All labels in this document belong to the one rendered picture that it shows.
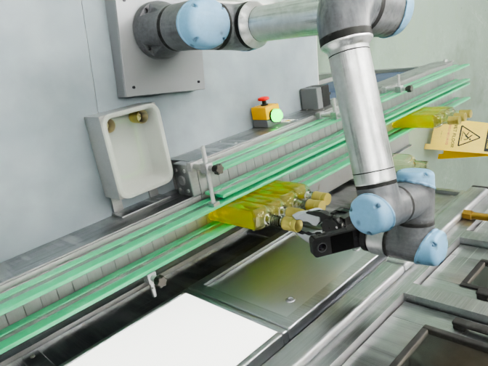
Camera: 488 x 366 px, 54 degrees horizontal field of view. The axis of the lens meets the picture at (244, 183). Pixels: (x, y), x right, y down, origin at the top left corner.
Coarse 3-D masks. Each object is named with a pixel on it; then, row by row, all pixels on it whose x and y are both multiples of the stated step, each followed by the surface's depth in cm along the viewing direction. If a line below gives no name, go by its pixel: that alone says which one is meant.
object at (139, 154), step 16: (128, 112) 121; (128, 128) 129; (144, 128) 132; (160, 128) 128; (112, 144) 126; (128, 144) 130; (144, 144) 133; (160, 144) 130; (112, 160) 119; (128, 160) 130; (144, 160) 134; (160, 160) 132; (128, 176) 130; (144, 176) 134; (160, 176) 133; (128, 192) 124
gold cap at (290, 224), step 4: (284, 216) 119; (288, 216) 120; (284, 220) 118; (288, 220) 117; (292, 220) 117; (296, 220) 116; (300, 220) 117; (284, 224) 118; (288, 224) 117; (292, 224) 116; (296, 224) 116; (300, 224) 117; (284, 228) 118; (288, 228) 117; (292, 228) 116; (296, 228) 116; (300, 228) 117
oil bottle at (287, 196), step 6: (252, 192) 139; (258, 192) 137; (264, 192) 136; (270, 192) 135; (276, 192) 134; (282, 192) 133; (288, 192) 133; (294, 192) 133; (282, 198) 131; (288, 198) 130; (294, 198) 131; (288, 204) 130
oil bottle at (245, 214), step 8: (240, 200) 133; (224, 208) 131; (232, 208) 129; (240, 208) 127; (248, 208) 126; (256, 208) 125; (264, 208) 125; (208, 216) 138; (216, 216) 135; (224, 216) 132; (232, 216) 130; (240, 216) 127; (248, 216) 125; (256, 216) 123; (232, 224) 131; (240, 224) 128; (248, 224) 126; (256, 224) 124; (264, 224) 124
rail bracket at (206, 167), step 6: (204, 150) 124; (204, 156) 124; (192, 162) 129; (204, 162) 125; (210, 162) 125; (192, 168) 129; (198, 168) 127; (204, 168) 125; (210, 168) 124; (216, 168) 121; (222, 168) 122; (210, 174) 126; (216, 174) 122; (210, 180) 126; (210, 186) 127; (210, 192) 127; (210, 204) 128; (216, 204) 128
